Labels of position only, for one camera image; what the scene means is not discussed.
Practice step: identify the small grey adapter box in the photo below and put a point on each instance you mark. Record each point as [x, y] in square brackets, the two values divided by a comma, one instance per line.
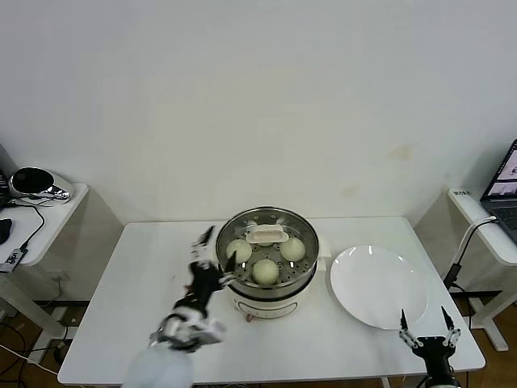
[14, 256]

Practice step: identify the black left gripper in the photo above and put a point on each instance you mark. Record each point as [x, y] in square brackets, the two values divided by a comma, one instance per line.
[204, 283]

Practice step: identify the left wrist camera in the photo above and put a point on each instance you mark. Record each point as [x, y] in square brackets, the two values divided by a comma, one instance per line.
[208, 332]

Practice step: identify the black computer mouse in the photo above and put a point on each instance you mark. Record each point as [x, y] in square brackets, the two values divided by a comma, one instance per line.
[5, 230]

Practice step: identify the small printed desk label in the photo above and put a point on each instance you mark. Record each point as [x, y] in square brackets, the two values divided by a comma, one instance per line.
[462, 192]

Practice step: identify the grey open laptop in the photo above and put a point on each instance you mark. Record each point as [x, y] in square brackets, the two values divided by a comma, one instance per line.
[503, 202]

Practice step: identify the glass pot lid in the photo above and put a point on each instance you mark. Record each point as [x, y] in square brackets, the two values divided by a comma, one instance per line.
[266, 235]

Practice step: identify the white side desk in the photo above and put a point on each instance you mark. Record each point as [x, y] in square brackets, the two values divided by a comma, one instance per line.
[28, 222]
[468, 210]

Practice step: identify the chrome and black headset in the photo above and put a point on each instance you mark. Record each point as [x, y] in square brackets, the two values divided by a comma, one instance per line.
[36, 184]

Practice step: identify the white wall socket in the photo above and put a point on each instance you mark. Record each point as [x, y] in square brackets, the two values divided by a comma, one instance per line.
[61, 277]

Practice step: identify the white steamed baozi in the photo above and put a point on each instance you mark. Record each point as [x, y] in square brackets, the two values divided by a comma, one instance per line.
[240, 250]
[292, 248]
[265, 271]
[265, 244]

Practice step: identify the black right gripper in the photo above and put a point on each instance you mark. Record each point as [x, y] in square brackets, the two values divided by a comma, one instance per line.
[434, 353]

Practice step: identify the stainless steel steamer basket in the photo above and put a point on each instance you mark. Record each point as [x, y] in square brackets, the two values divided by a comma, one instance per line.
[274, 289]

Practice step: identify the white round plate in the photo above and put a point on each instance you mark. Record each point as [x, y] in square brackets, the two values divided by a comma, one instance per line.
[375, 287]

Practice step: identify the cream electric cooker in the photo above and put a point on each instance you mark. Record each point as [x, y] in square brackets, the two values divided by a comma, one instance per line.
[266, 309]

